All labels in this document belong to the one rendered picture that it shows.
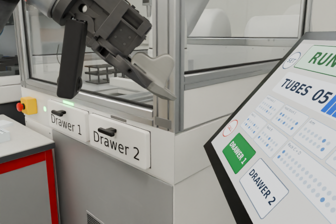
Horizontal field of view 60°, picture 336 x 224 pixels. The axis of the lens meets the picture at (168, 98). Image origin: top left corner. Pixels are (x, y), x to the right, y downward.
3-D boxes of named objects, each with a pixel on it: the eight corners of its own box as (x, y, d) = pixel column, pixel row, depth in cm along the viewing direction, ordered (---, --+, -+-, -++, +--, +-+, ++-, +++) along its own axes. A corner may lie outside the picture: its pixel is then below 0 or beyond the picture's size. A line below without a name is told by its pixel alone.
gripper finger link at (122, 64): (152, 82, 40) (101, 41, 39) (145, 91, 41) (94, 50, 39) (152, 78, 45) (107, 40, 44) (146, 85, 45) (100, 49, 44)
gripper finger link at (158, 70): (197, 79, 42) (147, 37, 40) (171, 109, 43) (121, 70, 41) (194, 76, 45) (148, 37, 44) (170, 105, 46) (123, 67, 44)
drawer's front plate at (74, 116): (86, 142, 103) (84, 112, 101) (49, 125, 123) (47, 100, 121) (90, 141, 105) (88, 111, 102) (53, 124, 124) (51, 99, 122)
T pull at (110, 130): (111, 137, 85) (111, 133, 85) (97, 131, 90) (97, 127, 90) (121, 134, 88) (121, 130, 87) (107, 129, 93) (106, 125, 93)
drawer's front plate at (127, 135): (146, 170, 82) (145, 133, 80) (90, 144, 102) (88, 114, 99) (150, 168, 83) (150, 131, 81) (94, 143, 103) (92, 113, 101)
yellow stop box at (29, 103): (26, 115, 130) (24, 100, 129) (20, 112, 135) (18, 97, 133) (38, 113, 134) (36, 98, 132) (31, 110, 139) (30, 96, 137)
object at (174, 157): (173, 184, 78) (174, 133, 75) (23, 114, 146) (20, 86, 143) (301, 115, 145) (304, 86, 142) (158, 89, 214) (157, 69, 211)
